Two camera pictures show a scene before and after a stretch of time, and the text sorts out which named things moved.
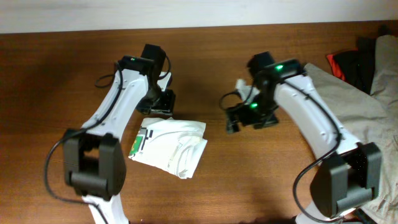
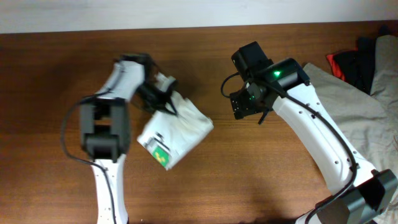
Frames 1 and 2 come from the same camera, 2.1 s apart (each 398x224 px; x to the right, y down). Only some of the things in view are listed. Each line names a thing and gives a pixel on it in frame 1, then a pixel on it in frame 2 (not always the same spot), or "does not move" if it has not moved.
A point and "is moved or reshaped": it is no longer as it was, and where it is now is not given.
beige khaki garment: (369, 118) does not move
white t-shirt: (173, 145) is moved or reshaped
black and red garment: (356, 67) does not move
